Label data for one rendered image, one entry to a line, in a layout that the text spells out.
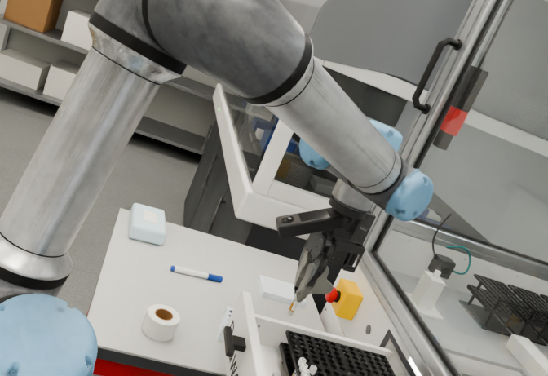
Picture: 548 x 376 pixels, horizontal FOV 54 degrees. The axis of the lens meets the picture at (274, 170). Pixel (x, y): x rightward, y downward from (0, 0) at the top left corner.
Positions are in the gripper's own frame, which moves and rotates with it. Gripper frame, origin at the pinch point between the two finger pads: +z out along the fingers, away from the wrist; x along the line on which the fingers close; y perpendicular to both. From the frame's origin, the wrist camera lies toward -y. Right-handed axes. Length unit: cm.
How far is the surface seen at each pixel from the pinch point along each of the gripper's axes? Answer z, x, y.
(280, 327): 9.5, 2.2, 1.2
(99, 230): 98, 195, -31
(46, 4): 13, 369, -115
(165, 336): 20.7, 7.3, -18.7
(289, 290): 20.4, 38.1, 16.3
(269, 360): 14.5, -1.9, -0.1
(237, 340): 7.0, -8.8, -10.5
